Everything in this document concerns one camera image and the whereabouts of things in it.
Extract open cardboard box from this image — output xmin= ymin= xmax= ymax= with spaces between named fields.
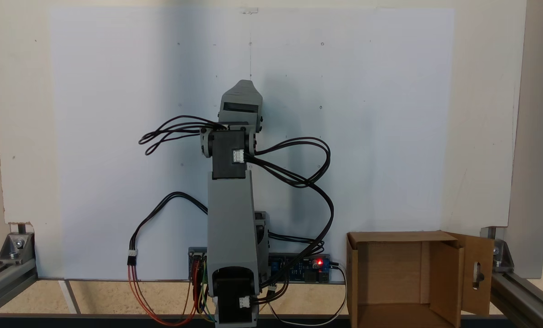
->
xmin=346 ymin=230 xmax=496 ymax=328

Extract white paper sheet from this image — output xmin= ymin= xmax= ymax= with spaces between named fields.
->
xmin=48 ymin=5 xmax=456 ymax=281

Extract blue power circuit board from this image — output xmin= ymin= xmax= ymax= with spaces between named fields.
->
xmin=269 ymin=253 xmax=332 ymax=284

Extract dark frame rail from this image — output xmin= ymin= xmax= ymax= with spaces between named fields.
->
xmin=0 ymin=313 xmax=543 ymax=328

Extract white power wire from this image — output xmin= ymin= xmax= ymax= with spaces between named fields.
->
xmin=267 ymin=265 xmax=348 ymax=327

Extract orange and red wires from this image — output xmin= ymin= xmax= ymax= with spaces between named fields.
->
xmin=127 ymin=263 xmax=200 ymax=327

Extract aluminium frame rail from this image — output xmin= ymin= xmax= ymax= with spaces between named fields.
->
xmin=0 ymin=262 xmax=39 ymax=320
xmin=490 ymin=271 xmax=543 ymax=328

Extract metal corner bracket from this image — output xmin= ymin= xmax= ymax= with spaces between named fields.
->
xmin=0 ymin=231 xmax=36 ymax=266
xmin=480 ymin=226 xmax=514 ymax=275

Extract long black servo cable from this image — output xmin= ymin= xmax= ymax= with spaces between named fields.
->
xmin=245 ymin=137 xmax=335 ymax=292

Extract black servo cable loop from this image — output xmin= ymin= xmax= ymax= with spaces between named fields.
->
xmin=138 ymin=115 xmax=228 ymax=156

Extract black cable with white connector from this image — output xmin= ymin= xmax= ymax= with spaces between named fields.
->
xmin=127 ymin=191 xmax=209 ymax=267

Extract green jumper wire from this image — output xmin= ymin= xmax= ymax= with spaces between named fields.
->
xmin=201 ymin=287 xmax=218 ymax=323

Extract motor driver circuit board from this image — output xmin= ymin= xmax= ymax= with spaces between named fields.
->
xmin=188 ymin=247 xmax=209 ymax=284

